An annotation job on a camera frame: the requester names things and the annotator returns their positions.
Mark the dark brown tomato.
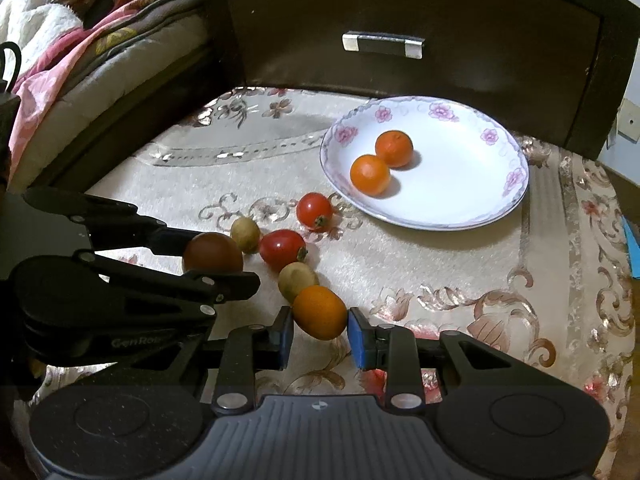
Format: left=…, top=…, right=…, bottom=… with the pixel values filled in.
left=182, top=231, right=245, bottom=275

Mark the white floral plate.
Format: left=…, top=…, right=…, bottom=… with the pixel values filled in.
left=320, top=95, right=530, bottom=231

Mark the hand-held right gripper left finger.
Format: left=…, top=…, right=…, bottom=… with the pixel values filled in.
left=167, top=306, right=296, bottom=416

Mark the floral cream table cloth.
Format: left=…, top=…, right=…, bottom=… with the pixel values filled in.
left=10, top=87, right=636, bottom=480

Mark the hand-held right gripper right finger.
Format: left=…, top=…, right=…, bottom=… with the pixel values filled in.
left=347, top=307, right=506, bottom=411

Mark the small green-brown kiwi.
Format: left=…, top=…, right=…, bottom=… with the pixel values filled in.
left=278, top=261, right=321, bottom=305
left=230, top=216, right=262, bottom=254

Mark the dark wooden bed frame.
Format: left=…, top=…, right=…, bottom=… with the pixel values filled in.
left=30, top=45, right=241, bottom=196

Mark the black cable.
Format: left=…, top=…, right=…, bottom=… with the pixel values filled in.
left=0, top=42, right=23, bottom=93

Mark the grey quilted mattress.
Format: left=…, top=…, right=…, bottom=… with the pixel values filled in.
left=10, top=0, right=208, bottom=191

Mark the red tomato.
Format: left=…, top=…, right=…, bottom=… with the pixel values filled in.
left=258, top=229, right=308, bottom=272
left=296, top=192, right=334, bottom=232

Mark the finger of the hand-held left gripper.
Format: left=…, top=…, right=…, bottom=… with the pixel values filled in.
left=75, top=250, right=262, bottom=321
left=22, top=187, right=201, bottom=259

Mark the blue paper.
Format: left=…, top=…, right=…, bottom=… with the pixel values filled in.
left=622, top=217, right=640, bottom=281

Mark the silver drawer handle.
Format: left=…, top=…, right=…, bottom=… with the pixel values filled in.
left=342, top=31, right=426, bottom=59

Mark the dark wooden nightstand drawer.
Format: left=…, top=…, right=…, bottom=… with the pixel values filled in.
left=195, top=0, right=640, bottom=161

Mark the white fleece blanket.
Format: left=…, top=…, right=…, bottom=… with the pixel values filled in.
left=0, top=0, right=83, bottom=81

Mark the wall socket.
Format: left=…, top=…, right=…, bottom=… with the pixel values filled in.
left=617, top=100, right=640, bottom=136

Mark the orange mandarin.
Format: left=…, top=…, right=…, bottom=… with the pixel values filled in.
left=349, top=154, right=392, bottom=197
left=292, top=285, right=348, bottom=341
left=375, top=130, right=415, bottom=169

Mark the pink floral blanket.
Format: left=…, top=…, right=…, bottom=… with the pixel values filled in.
left=7, top=15, right=136, bottom=181

